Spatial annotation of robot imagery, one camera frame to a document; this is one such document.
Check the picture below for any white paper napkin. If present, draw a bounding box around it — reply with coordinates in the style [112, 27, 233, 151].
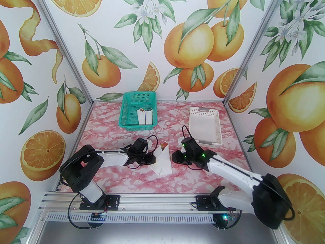
[150, 143, 173, 176]

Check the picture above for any white plastic perforated basket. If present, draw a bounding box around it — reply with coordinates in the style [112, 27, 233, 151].
[189, 106, 222, 147]

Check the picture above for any green plastic mesh basket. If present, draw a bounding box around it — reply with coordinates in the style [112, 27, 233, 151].
[119, 91, 159, 131]

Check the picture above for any black round device with light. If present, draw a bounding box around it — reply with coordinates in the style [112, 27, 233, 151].
[213, 214, 229, 230]

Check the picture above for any aluminium side beam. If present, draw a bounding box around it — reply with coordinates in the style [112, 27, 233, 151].
[25, 174, 68, 244]

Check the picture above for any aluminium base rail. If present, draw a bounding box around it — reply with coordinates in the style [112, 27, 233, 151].
[38, 191, 278, 213]

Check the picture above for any slotted grey cable duct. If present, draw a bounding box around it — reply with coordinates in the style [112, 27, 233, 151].
[46, 214, 216, 223]

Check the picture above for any black base cable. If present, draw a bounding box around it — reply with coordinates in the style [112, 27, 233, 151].
[67, 195, 99, 230]

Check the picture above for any aluminium frame post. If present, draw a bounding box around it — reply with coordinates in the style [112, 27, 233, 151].
[222, 0, 290, 106]
[27, 0, 94, 106]

